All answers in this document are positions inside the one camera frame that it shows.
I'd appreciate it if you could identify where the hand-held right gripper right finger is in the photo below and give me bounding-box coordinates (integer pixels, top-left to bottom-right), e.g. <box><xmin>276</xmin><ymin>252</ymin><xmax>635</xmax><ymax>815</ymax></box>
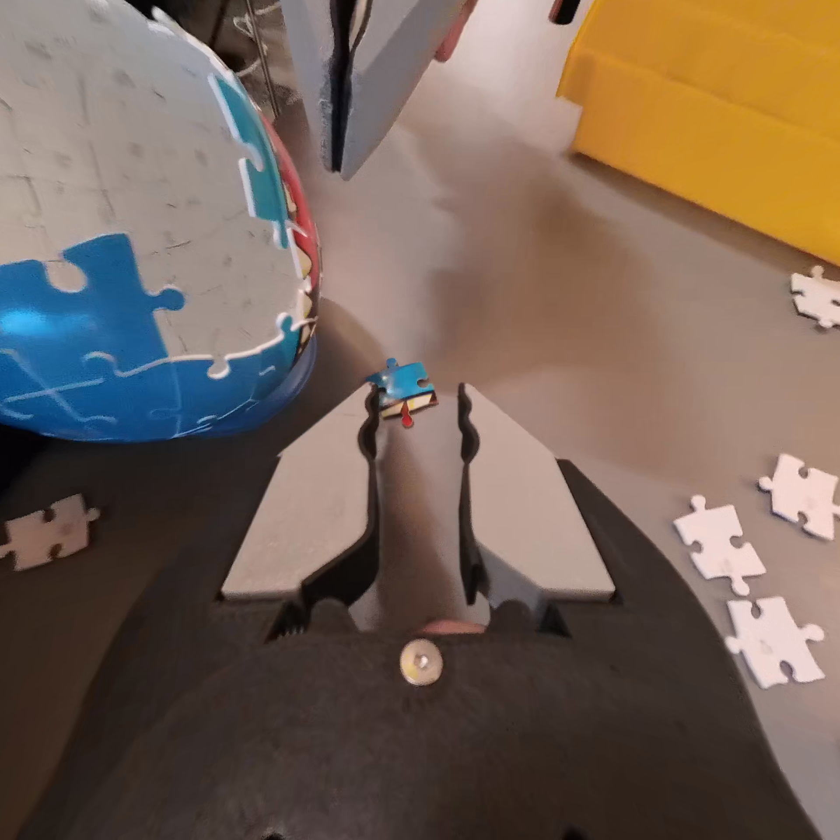
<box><xmin>456</xmin><ymin>382</ymin><xmax>618</xmax><ymax>624</ymax></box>

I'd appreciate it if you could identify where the white puzzle piece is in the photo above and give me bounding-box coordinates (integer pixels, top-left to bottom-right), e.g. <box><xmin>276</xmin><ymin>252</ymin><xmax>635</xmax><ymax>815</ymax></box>
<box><xmin>758</xmin><ymin>453</ymin><xmax>840</xmax><ymax>542</ymax></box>
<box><xmin>0</xmin><ymin>493</ymin><xmax>101</xmax><ymax>572</ymax></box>
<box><xmin>789</xmin><ymin>266</ymin><xmax>840</xmax><ymax>329</ymax></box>
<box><xmin>725</xmin><ymin>596</ymin><xmax>826</xmax><ymax>690</ymax></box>
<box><xmin>672</xmin><ymin>495</ymin><xmax>767</xmax><ymax>597</ymax></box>

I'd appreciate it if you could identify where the blue red yellow puzzle piece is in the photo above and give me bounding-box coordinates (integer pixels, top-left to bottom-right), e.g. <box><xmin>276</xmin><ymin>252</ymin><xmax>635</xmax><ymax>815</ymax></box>
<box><xmin>364</xmin><ymin>357</ymin><xmax>438</xmax><ymax>429</ymax></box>

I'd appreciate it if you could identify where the yellow plastic bin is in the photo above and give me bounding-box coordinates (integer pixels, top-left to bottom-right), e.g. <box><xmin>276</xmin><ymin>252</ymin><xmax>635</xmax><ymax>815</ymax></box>
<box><xmin>556</xmin><ymin>0</ymin><xmax>840</xmax><ymax>266</ymax></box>

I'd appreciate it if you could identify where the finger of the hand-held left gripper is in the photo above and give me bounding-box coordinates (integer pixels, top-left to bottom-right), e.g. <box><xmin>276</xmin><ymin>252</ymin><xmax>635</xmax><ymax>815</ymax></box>
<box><xmin>281</xmin><ymin>0</ymin><xmax>358</xmax><ymax>175</ymax></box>
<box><xmin>340</xmin><ymin>0</ymin><xmax>475</xmax><ymax>182</ymax></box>

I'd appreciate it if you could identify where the person's left hand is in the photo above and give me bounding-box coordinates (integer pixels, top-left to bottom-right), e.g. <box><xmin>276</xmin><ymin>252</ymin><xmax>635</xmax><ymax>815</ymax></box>
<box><xmin>434</xmin><ymin>0</ymin><xmax>476</xmax><ymax>64</ymax></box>

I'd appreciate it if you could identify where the blue and white puzzle ball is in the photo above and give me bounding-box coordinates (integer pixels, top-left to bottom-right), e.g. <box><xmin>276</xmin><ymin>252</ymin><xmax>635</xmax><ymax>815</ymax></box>
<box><xmin>0</xmin><ymin>0</ymin><xmax>322</xmax><ymax>442</ymax></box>

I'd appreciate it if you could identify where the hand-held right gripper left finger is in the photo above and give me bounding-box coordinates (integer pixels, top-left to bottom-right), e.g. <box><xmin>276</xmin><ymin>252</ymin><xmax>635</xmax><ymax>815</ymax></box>
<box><xmin>220</xmin><ymin>384</ymin><xmax>383</xmax><ymax>611</ymax></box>

